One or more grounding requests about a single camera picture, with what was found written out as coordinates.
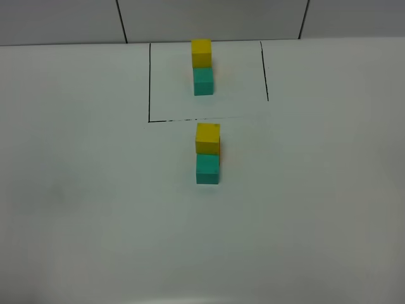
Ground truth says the yellow template cube block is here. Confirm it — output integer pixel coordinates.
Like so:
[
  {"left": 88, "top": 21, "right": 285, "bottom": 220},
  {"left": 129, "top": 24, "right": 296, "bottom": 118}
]
[{"left": 191, "top": 39, "right": 212, "bottom": 68}]

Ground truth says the teal template cube block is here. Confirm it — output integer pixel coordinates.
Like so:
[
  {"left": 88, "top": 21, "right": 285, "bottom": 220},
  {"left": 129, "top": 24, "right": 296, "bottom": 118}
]
[{"left": 193, "top": 67, "right": 214, "bottom": 96}]

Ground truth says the orange cube block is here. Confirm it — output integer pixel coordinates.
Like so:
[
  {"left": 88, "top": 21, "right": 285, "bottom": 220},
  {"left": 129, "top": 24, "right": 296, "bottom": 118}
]
[{"left": 218, "top": 137, "right": 222, "bottom": 165}]

